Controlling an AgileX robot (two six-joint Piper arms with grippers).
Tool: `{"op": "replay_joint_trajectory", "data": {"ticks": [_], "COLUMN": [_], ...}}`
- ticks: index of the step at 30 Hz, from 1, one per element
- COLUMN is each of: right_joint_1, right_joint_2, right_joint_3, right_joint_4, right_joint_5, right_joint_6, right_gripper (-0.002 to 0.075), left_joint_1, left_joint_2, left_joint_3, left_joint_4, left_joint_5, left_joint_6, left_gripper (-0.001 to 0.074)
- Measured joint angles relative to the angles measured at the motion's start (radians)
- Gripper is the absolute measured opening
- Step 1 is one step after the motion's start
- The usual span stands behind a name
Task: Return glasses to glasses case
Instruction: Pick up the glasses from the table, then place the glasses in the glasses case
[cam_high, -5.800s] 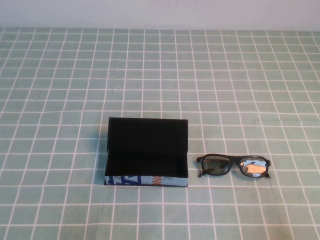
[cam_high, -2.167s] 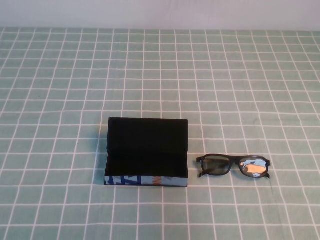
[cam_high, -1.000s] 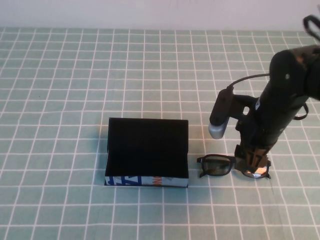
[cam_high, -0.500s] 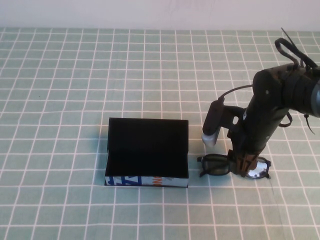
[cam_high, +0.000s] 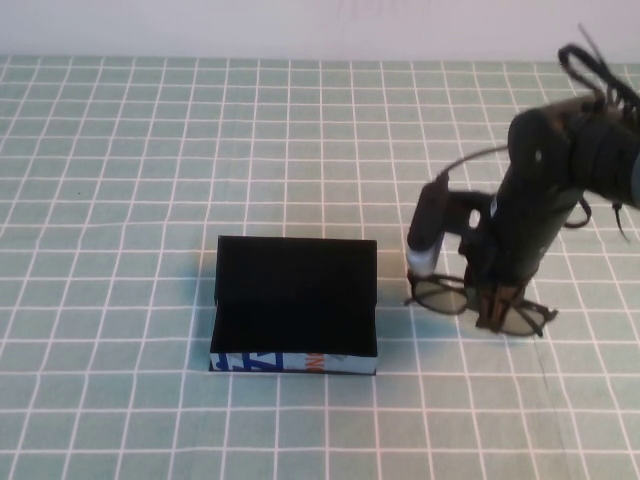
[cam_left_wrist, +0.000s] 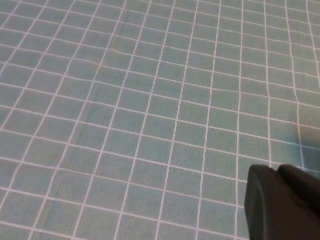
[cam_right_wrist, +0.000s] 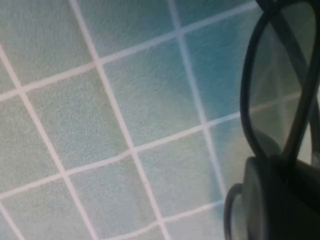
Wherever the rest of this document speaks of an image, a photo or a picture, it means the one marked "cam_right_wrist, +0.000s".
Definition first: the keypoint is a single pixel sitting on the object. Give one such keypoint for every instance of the green checkered tablecloth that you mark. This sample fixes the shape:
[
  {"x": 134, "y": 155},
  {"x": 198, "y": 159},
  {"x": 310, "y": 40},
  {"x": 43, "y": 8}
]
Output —
[{"x": 100, "y": 125}]

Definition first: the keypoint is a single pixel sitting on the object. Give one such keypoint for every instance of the black framed glasses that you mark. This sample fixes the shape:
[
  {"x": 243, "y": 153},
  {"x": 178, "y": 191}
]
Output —
[{"x": 245, "y": 100}]

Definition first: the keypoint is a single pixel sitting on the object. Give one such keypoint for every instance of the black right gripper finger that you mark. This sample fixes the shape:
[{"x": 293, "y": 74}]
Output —
[{"x": 282, "y": 205}]

